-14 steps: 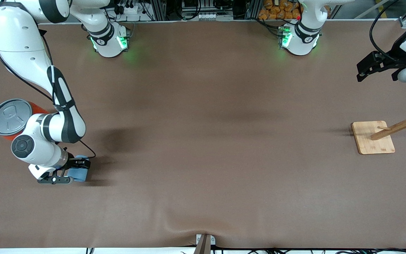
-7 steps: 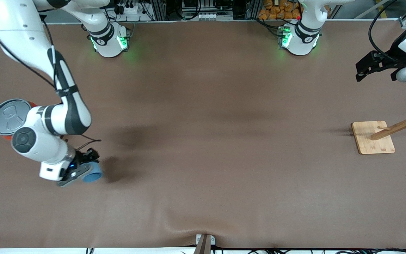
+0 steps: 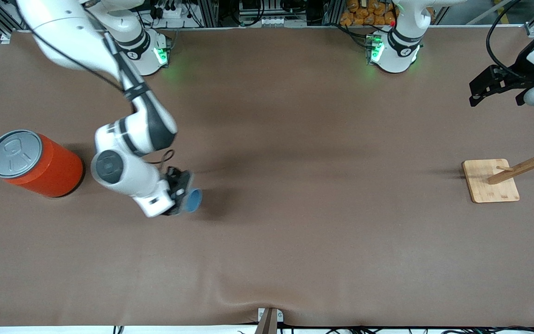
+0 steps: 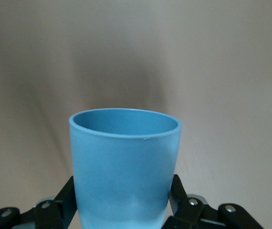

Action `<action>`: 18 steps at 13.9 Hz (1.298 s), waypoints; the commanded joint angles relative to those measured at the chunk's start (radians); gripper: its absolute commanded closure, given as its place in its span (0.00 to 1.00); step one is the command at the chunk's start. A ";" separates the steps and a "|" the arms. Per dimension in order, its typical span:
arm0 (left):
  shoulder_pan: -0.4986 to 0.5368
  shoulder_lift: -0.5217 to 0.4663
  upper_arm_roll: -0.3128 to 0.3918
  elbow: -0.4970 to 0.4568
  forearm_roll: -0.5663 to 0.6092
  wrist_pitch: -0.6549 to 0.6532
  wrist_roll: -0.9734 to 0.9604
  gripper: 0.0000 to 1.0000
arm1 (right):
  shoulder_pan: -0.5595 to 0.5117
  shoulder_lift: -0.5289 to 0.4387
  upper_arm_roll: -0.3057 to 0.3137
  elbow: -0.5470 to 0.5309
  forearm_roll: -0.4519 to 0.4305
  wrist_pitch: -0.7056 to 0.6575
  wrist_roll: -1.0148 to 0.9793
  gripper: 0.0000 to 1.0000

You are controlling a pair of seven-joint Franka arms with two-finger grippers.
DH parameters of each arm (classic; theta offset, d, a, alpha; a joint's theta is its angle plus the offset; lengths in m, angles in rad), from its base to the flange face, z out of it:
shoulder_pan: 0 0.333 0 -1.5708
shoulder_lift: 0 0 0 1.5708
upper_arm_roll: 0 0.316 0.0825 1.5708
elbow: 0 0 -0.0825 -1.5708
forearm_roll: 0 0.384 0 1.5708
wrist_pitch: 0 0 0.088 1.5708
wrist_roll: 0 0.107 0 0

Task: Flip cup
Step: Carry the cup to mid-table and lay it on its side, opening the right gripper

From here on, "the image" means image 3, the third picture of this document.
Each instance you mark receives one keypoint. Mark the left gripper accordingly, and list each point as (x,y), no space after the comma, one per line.
(516,75)

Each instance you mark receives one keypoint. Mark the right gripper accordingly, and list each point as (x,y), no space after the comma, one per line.
(174,182)

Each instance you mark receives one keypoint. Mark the blue plastic cup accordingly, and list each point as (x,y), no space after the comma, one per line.
(195,200)

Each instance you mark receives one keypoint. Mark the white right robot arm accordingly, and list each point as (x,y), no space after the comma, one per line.
(63,28)

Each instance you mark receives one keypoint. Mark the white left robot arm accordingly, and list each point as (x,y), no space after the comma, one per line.
(397,51)

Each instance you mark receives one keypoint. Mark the wooden cup rack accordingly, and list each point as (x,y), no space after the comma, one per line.
(485,185)

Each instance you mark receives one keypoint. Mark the brown table mat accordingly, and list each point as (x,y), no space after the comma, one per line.
(267,232)

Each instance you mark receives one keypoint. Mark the orange can with grey lid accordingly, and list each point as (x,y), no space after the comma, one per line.
(54,171)

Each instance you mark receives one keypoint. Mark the orange packaged snacks pile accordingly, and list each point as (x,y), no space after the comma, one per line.
(364,16)

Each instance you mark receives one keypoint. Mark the white power strip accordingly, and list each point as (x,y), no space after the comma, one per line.
(169,13)

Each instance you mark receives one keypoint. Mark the white connector strip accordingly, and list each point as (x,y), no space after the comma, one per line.
(274,21)

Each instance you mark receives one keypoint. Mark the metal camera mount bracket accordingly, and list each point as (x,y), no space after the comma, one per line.
(269,322)

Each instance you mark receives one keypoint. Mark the aluminium frame post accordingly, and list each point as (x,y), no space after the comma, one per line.
(332,11)
(210,11)

